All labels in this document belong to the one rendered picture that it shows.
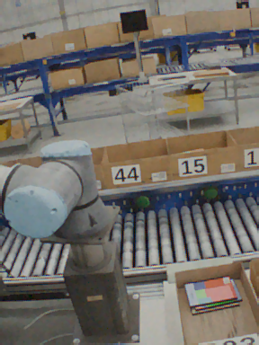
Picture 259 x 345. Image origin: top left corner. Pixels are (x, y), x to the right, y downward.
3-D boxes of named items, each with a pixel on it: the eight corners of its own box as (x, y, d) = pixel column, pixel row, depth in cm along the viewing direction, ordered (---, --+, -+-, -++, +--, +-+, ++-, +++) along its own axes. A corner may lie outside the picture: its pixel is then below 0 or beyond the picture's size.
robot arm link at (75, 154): (104, 184, 118) (95, 133, 111) (86, 211, 103) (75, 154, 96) (62, 184, 122) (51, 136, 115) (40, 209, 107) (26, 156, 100)
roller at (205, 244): (205, 268, 164) (204, 259, 162) (191, 210, 211) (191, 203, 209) (215, 266, 164) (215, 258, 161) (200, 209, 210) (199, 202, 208)
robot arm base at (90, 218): (100, 239, 107) (94, 210, 103) (43, 237, 111) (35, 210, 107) (115, 207, 123) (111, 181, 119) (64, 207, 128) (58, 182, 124)
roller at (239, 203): (258, 259, 162) (259, 251, 160) (234, 205, 209) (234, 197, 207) (268, 258, 161) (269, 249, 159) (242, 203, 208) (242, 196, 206)
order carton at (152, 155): (106, 190, 212) (100, 164, 205) (109, 170, 238) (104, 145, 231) (173, 181, 208) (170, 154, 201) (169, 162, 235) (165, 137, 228)
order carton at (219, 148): (173, 181, 208) (169, 154, 201) (168, 162, 235) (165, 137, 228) (239, 172, 205) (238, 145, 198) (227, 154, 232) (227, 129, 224)
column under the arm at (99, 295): (139, 342, 125) (125, 278, 111) (72, 346, 127) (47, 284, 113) (140, 295, 148) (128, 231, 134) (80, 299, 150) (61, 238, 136)
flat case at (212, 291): (237, 299, 131) (237, 296, 131) (190, 308, 132) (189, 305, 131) (228, 277, 144) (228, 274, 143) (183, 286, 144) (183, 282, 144)
